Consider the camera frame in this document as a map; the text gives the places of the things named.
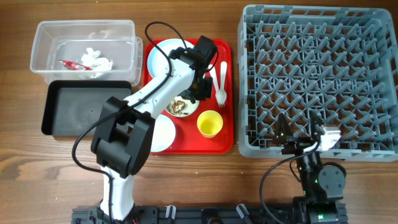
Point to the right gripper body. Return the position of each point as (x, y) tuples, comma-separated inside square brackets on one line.
[(297, 144)]

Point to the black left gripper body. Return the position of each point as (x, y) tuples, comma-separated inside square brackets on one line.
[(200, 89)]

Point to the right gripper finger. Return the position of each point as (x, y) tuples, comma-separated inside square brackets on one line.
[(283, 131), (316, 123)]

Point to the rice and food scraps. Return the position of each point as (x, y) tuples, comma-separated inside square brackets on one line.
[(178, 105)]

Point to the green bowl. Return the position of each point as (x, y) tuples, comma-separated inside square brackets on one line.
[(182, 107)]

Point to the light blue bowl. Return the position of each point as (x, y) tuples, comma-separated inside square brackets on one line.
[(164, 134)]

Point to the red snack wrapper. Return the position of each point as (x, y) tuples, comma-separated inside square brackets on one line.
[(69, 65)]

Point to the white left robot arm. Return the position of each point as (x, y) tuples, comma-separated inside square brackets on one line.
[(124, 132)]

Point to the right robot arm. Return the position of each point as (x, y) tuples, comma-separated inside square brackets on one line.
[(322, 182)]

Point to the grey dishwasher rack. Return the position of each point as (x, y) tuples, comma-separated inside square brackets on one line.
[(337, 62)]

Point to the clear plastic waste bin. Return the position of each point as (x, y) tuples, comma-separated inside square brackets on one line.
[(114, 40)]

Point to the white plastic spoon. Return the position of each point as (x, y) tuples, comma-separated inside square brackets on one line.
[(215, 80)]

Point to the light blue plate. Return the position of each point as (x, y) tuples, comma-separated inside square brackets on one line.
[(156, 62)]

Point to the white plastic fork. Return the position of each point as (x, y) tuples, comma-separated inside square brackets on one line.
[(221, 93)]

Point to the yellow cup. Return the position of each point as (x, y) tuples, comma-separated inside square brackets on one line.
[(209, 123)]

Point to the red serving tray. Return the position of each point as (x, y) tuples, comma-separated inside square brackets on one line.
[(188, 138)]

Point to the crumpled white tissue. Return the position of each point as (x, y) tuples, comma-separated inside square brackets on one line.
[(95, 62)]

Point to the black plastic tray bin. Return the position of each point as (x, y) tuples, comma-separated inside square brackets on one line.
[(73, 105)]

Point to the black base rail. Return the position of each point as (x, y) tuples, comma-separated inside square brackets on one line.
[(286, 213)]

